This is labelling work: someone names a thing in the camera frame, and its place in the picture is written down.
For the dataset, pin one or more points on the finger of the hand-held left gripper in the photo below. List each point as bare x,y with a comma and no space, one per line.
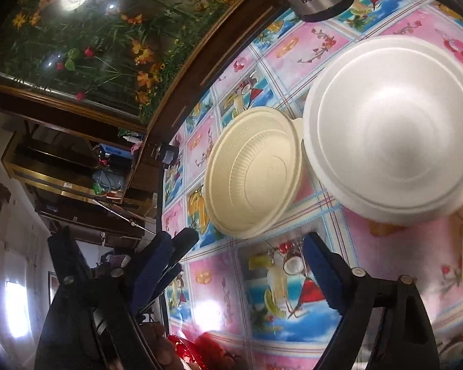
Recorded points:
185,241
169,277

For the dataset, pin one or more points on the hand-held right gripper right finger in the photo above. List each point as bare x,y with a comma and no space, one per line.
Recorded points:
326,273

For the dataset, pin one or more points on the grey blue bag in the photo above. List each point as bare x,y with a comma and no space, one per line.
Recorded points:
108,181

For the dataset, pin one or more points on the small white bottle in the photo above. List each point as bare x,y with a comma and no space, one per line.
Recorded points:
133,138

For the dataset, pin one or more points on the person's left hand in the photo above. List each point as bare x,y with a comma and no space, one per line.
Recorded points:
162,349

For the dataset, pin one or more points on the glass flower display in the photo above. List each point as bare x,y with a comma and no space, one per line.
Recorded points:
100,46

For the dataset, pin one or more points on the curved wooden counter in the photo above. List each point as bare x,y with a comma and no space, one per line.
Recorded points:
212,61

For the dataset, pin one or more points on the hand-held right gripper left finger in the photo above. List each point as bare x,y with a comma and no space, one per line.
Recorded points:
150,266

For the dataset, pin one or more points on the small black clock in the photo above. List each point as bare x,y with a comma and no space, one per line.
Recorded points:
169,154

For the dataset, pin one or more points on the pink cloth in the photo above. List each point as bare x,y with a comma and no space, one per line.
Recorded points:
137,148

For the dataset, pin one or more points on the blue plastic container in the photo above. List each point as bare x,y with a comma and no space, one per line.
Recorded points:
110,149

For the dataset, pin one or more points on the dark flask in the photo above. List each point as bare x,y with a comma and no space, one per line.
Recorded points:
115,162

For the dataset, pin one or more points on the large red glass plate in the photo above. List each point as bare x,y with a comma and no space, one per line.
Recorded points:
200,354

